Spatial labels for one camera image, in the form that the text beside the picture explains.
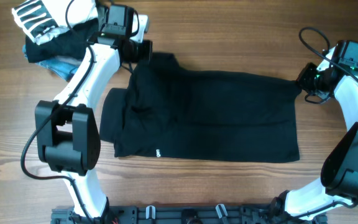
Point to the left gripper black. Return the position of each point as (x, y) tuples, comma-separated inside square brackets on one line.
[(145, 55)]

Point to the black and white folded garment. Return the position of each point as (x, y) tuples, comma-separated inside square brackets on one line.
[(43, 20)]

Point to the grey folded garment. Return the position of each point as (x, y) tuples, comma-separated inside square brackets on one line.
[(103, 12)]

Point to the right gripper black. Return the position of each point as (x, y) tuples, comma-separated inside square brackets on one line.
[(302, 80)]

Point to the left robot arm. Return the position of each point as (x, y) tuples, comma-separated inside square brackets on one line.
[(66, 132)]

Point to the black t-shirt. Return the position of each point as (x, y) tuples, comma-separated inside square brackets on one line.
[(169, 111)]

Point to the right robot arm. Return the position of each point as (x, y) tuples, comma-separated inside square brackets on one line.
[(338, 183)]

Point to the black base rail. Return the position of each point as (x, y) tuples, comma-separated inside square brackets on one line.
[(246, 214)]

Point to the blue denim folded garment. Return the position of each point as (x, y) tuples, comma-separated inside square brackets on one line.
[(63, 67)]

